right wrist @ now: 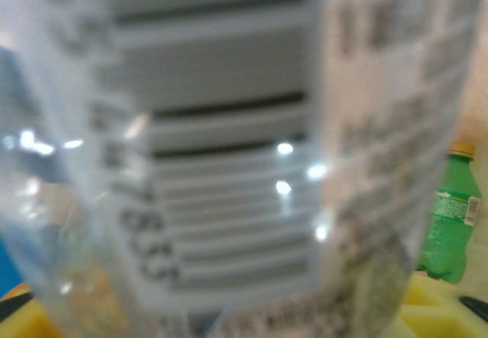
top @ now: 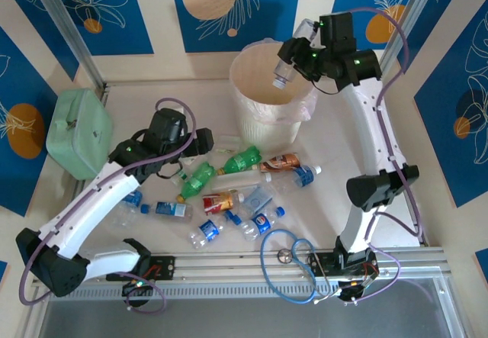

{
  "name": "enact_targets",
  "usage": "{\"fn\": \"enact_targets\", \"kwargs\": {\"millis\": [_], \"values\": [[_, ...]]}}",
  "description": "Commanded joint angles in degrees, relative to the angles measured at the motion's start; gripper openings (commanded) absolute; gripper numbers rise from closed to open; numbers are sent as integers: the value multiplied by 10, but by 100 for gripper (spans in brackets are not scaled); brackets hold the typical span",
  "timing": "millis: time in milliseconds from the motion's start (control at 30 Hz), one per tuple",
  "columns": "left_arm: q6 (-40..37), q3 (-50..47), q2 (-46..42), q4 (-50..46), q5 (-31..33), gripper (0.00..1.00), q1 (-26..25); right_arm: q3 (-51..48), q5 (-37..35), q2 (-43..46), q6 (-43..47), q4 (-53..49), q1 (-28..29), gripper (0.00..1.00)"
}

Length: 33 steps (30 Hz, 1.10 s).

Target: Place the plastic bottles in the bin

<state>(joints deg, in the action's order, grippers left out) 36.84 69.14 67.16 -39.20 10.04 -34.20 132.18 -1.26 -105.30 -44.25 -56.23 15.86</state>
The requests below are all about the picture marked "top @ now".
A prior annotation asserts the water bottle blue mountain label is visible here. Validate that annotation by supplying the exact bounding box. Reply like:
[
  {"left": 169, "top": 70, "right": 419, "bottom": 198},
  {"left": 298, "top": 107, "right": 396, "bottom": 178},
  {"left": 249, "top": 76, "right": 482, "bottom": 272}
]
[{"left": 140, "top": 200, "right": 194, "bottom": 224}]

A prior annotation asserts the clear bottle without label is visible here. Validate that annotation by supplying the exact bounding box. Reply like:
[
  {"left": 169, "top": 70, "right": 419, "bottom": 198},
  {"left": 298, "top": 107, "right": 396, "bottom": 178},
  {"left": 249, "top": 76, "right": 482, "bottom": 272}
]
[{"left": 271, "top": 19, "right": 318, "bottom": 89}]

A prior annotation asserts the green bottle yellow cap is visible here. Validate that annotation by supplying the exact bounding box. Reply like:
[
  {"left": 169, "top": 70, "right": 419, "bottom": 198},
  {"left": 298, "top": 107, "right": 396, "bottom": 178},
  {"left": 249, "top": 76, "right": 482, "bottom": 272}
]
[
  {"left": 175, "top": 161, "right": 218, "bottom": 203},
  {"left": 216, "top": 145, "right": 264, "bottom": 175}
]

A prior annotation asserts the long clear bottle white cap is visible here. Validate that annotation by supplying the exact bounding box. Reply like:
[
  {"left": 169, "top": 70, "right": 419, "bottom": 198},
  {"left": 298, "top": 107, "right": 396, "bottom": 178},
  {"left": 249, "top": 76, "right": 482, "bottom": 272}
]
[{"left": 210, "top": 172, "right": 274, "bottom": 195}]

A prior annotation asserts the bottle with copper orange label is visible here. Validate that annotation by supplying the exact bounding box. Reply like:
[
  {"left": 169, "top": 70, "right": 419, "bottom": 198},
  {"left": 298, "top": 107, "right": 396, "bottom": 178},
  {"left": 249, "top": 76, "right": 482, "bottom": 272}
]
[{"left": 258, "top": 153, "right": 303, "bottom": 174}]

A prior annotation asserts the water bottle white cap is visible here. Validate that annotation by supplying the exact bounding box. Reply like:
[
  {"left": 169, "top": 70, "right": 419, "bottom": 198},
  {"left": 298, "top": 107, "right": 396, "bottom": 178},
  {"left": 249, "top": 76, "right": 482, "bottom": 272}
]
[{"left": 274, "top": 164, "right": 323, "bottom": 195}]

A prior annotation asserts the light blue flat pack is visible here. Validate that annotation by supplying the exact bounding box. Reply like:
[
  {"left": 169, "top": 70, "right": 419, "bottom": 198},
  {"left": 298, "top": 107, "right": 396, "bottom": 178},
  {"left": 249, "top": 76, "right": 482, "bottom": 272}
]
[{"left": 242, "top": 187, "right": 274, "bottom": 213}]

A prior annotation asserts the water bottle round logo label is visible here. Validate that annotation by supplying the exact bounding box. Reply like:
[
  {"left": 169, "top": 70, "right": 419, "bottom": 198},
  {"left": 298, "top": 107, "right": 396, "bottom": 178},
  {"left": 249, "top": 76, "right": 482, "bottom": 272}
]
[{"left": 239, "top": 206, "right": 287, "bottom": 243}]

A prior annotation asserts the translucent pink bin liner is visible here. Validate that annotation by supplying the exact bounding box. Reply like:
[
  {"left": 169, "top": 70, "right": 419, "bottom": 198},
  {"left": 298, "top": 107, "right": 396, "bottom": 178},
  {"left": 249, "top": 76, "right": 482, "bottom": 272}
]
[{"left": 243, "top": 38, "right": 319, "bottom": 125}]

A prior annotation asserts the white plastic waste bin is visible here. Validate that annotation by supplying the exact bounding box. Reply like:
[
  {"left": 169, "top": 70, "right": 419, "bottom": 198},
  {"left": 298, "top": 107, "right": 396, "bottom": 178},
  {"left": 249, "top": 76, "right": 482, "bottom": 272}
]
[{"left": 228, "top": 40, "right": 317, "bottom": 150}]

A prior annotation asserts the mint green zip case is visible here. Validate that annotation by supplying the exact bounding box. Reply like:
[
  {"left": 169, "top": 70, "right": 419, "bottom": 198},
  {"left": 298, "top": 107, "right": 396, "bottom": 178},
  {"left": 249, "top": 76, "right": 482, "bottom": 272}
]
[{"left": 45, "top": 88, "right": 114, "bottom": 181}]

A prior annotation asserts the black mounting plate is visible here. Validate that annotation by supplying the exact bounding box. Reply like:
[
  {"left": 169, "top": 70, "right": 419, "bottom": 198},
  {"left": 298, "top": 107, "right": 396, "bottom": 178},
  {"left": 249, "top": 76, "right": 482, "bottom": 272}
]
[
  {"left": 147, "top": 256, "right": 178, "bottom": 281},
  {"left": 307, "top": 252, "right": 336, "bottom": 278}
]

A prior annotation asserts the blue stethoscope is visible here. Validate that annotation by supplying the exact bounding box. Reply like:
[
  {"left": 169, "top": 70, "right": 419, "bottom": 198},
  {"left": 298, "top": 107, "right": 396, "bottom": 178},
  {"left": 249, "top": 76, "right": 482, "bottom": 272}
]
[{"left": 260, "top": 229, "right": 344, "bottom": 305}]

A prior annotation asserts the grey metal sheet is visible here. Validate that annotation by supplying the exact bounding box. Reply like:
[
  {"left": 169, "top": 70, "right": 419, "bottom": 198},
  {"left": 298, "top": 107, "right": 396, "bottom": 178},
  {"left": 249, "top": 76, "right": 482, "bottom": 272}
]
[{"left": 37, "top": 276, "right": 458, "bottom": 338}]

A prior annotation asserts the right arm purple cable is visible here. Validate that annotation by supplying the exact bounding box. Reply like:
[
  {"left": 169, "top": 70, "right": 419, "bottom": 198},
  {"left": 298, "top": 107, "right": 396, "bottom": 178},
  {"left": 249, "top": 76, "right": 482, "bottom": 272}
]
[{"left": 345, "top": 7, "right": 426, "bottom": 304}]

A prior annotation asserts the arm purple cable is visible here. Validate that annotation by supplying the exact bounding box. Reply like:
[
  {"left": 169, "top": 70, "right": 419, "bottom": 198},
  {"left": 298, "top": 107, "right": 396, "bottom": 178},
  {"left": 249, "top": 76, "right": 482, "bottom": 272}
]
[
  {"left": 345, "top": 7, "right": 426, "bottom": 304},
  {"left": 18, "top": 97, "right": 197, "bottom": 314}
]

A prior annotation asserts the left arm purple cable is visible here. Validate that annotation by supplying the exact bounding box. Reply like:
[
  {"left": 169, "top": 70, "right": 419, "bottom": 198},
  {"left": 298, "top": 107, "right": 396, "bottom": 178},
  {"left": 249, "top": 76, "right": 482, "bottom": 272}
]
[{"left": 18, "top": 97, "right": 197, "bottom": 314}]

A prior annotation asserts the aluminium frame post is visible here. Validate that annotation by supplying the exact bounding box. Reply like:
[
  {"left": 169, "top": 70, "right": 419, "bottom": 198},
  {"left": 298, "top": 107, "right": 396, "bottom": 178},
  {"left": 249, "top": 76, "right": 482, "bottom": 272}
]
[
  {"left": 380, "top": 0, "right": 445, "bottom": 83},
  {"left": 28, "top": 0, "right": 108, "bottom": 89}
]

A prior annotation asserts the aluminium mounting rail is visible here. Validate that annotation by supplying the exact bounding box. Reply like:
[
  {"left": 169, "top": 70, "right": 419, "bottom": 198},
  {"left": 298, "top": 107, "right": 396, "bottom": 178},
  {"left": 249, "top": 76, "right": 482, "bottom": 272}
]
[{"left": 32, "top": 248, "right": 447, "bottom": 284}]

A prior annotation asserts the aluminium side rail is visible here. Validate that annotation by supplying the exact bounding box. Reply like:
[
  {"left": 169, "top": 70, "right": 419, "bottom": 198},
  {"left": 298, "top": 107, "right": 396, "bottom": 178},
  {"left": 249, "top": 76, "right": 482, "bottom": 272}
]
[{"left": 402, "top": 185, "right": 430, "bottom": 247}]

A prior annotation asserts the grey slotted cable duct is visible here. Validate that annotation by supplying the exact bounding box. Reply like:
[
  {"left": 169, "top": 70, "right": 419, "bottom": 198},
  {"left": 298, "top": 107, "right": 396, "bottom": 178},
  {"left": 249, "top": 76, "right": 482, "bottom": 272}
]
[{"left": 32, "top": 278, "right": 344, "bottom": 303}]

